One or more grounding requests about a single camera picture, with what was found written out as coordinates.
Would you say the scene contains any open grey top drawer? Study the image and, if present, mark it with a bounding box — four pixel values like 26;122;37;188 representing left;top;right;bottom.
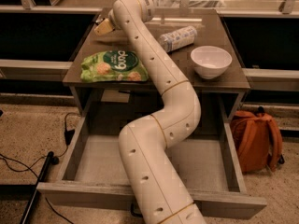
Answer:
37;91;266;219

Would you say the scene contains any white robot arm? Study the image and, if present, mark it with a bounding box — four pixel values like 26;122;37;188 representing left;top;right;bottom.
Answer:
98;0;206;224

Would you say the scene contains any orange backpack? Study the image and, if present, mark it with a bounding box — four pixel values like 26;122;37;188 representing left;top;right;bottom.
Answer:
230;110;282;173

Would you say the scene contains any green snack bag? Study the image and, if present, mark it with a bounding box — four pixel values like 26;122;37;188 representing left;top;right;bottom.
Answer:
80;50;149;83

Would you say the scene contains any black power adapter cable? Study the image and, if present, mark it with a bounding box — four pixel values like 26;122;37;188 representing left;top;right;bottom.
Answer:
0;112;81;224

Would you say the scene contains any clear plastic water bottle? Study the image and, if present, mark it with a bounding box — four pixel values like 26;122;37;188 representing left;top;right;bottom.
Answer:
158;26;197;52

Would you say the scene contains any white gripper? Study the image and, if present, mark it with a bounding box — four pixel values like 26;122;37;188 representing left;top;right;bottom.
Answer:
94;9;120;36

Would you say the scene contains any white bowl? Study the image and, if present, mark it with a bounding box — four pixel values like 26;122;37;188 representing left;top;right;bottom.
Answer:
191;46;233;79

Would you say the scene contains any black pole on floor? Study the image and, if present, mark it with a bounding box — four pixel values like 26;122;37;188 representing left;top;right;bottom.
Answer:
19;151;60;224

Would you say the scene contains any black drawer handle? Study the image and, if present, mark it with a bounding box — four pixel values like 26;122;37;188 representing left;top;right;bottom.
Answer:
130;203;143;218

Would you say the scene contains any grey cabinet with glossy top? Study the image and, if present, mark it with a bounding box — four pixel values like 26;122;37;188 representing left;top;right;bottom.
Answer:
64;8;249;119

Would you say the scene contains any black rxbar chocolate bar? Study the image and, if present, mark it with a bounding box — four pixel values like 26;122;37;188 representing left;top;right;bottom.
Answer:
95;19;104;25

